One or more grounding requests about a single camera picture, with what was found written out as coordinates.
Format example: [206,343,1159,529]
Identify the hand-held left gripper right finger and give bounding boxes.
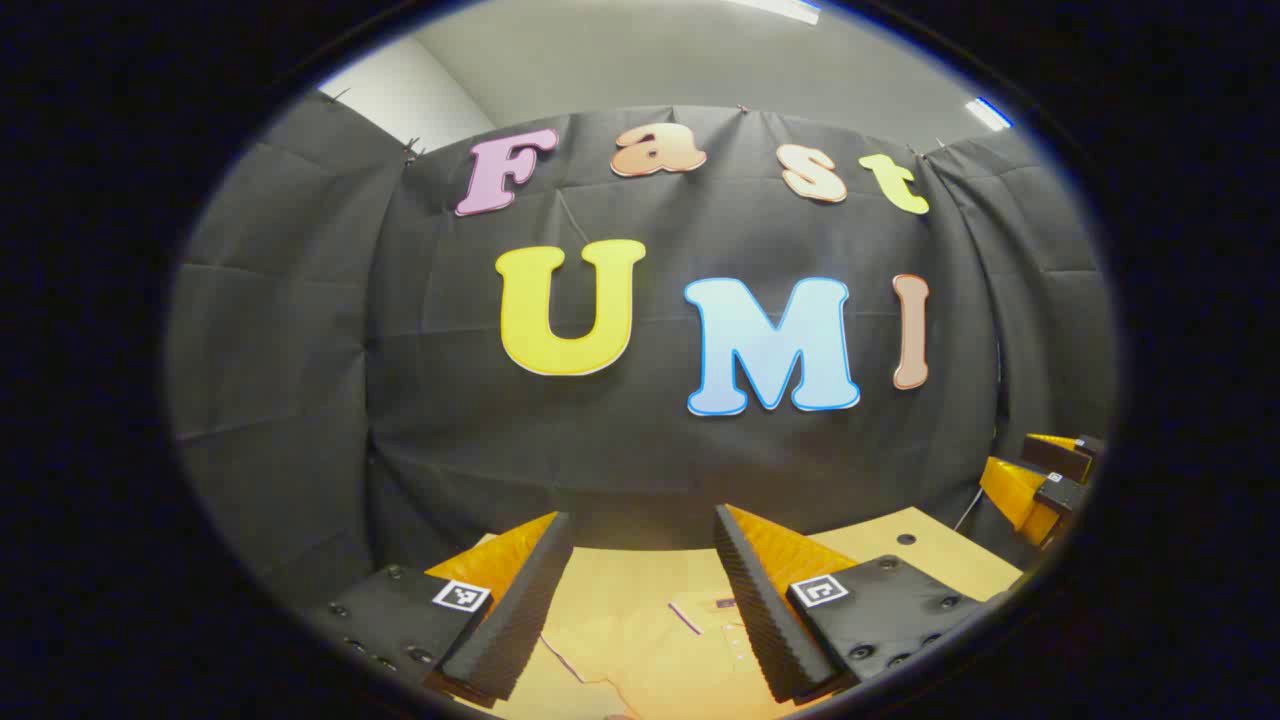
[712,503,991,706]

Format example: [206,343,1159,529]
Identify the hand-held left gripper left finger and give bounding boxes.
[300,511,578,711]

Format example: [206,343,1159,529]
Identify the orange T-shirt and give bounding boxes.
[490,545,801,720]

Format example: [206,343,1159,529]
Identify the black backdrop cloth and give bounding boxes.
[165,90,1119,611]

